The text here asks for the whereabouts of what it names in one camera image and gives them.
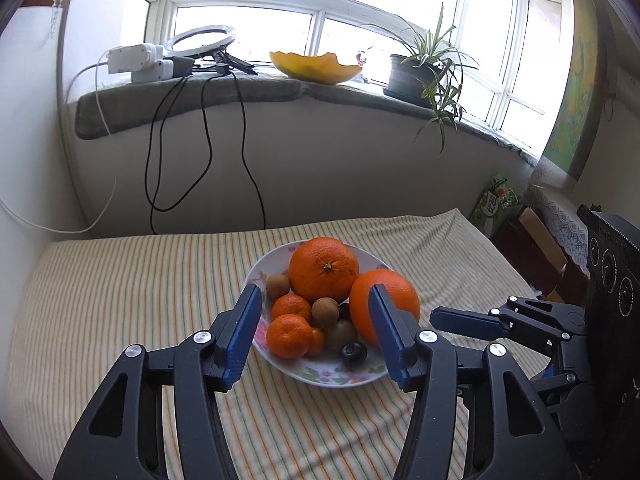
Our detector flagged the large dimpled orange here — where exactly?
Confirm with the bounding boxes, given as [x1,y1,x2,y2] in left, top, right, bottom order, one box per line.
[288,236,361,304]

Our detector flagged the white power adapter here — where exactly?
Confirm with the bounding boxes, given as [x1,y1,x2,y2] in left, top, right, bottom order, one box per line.
[107,44,165,75]

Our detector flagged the ring light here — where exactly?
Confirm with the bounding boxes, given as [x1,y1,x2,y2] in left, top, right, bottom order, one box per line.
[162,26,261,77]

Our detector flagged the white power strip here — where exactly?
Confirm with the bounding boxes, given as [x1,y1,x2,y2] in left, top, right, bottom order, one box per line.
[130,59,175,82]

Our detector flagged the striped tablecloth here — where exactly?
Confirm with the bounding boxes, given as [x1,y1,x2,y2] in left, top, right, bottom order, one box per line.
[7,207,546,480]

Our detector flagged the large smooth orange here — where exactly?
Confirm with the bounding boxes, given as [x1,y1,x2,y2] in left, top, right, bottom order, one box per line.
[349,269,421,347]

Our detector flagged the floral white plate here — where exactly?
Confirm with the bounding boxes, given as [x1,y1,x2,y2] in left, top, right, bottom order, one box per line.
[245,241,401,388]

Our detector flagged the dark red box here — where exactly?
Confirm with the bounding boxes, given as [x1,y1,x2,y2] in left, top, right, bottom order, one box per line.
[492,220,561,301]

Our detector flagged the white cable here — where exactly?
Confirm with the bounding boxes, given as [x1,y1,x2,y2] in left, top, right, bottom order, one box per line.
[0,50,118,234]

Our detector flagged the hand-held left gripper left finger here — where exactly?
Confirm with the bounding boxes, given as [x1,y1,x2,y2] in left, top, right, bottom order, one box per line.
[52,284,263,480]

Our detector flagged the large greenish kiwi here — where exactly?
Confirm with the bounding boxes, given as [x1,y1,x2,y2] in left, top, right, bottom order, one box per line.
[324,319,358,352]

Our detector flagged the potted spider plant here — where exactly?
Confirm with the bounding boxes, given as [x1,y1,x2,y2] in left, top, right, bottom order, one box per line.
[357,2,480,156]

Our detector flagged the small brown kiwi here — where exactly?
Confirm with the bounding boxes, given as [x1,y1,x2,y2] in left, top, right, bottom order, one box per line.
[311,297,341,329]
[265,273,291,298]

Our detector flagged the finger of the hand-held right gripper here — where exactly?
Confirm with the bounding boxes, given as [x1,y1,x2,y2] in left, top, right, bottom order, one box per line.
[429,296,588,357]
[529,372,594,412]

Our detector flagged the white lace cloth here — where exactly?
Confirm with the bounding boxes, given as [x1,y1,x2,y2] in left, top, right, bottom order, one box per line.
[529,182,592,278]

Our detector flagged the wall map poster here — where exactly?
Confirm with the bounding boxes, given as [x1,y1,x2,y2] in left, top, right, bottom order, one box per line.
[542,0,601,182]

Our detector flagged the small mandarin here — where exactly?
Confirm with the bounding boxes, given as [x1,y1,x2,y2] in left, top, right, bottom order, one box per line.
[271,293,313,323]
[266,314,313,360]

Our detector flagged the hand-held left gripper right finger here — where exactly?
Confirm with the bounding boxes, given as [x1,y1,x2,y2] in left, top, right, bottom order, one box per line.
[368,284,576,480]

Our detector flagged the orange kumquat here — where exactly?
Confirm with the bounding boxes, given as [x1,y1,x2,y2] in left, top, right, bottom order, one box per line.
[306,327,326,358]

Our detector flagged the grey windowsill cloth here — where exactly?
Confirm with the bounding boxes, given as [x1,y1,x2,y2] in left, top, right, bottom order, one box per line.
[74,77,541,168]

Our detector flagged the yellow bowl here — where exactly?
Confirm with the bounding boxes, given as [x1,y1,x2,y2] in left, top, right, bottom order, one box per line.
[269,50,364,85]

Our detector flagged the black cable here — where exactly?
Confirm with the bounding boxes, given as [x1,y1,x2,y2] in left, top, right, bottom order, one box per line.
[144,72,215,235]
[202,67,267,231]

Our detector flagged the green snack bag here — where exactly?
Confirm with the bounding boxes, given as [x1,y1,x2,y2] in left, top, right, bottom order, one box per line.
[470,174,523,238]

